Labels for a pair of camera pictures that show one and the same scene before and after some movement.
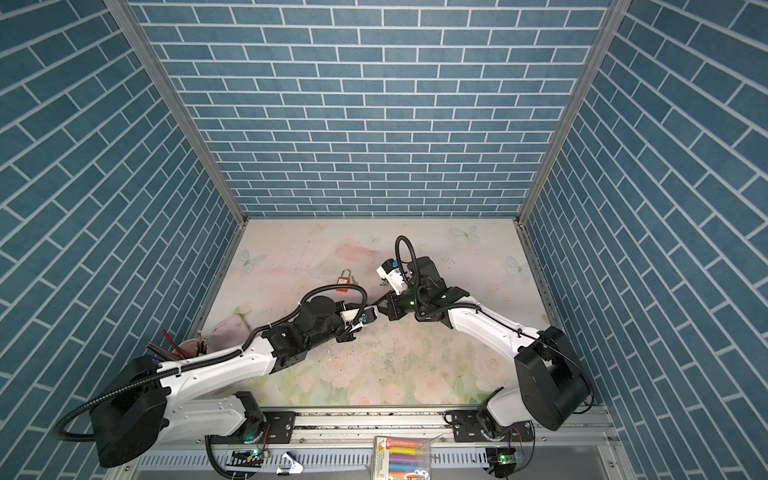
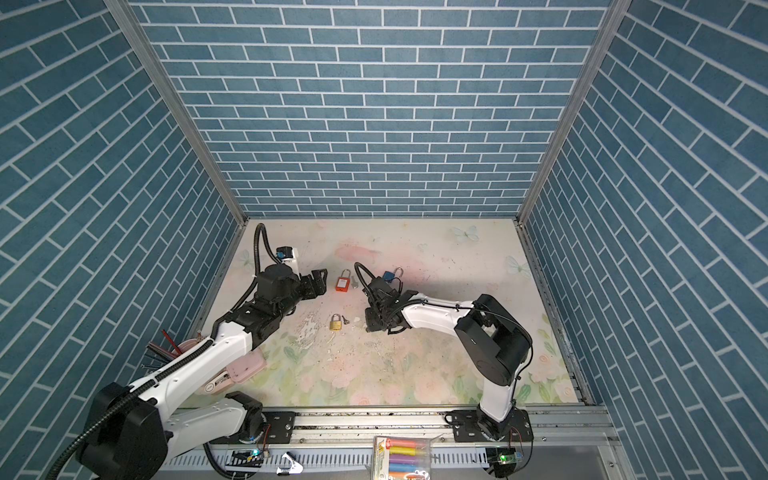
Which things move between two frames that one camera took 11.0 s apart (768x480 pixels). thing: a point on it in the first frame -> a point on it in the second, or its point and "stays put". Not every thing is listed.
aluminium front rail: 553,428 stays put
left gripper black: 339,307 -> 320,285
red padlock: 346,280 stays put
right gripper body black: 412,301 -> 375,319
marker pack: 401,458 stays put
